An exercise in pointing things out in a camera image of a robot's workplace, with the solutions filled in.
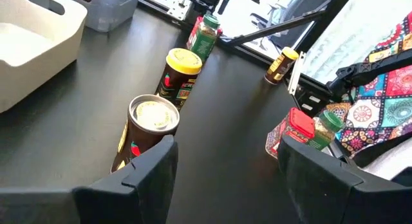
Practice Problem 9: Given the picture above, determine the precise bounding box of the white plastic bin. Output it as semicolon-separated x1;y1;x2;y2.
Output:
0;0;88;114

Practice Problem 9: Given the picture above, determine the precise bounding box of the clear plastic bin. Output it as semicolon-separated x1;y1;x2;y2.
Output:
57;0;141;33

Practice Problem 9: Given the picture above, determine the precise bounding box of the silver metal bracket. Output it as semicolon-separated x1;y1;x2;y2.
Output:
287;51;306;96

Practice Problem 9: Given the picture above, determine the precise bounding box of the yellow-lid brown spice can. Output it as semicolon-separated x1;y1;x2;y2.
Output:
264;46;300;86
154;48;203;111
110;94;180;174

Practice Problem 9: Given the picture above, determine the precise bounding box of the green-lid oregano jar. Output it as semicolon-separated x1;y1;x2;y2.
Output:
189;14;221;64
307;110;345;151

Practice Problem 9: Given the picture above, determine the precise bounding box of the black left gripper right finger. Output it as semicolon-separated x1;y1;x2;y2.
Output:
277;135;412;224

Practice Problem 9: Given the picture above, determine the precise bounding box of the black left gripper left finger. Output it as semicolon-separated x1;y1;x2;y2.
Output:
0;135;179;224

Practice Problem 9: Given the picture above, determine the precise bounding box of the colourful patchwork cloth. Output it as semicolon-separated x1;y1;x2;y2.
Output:
321;11;412;160

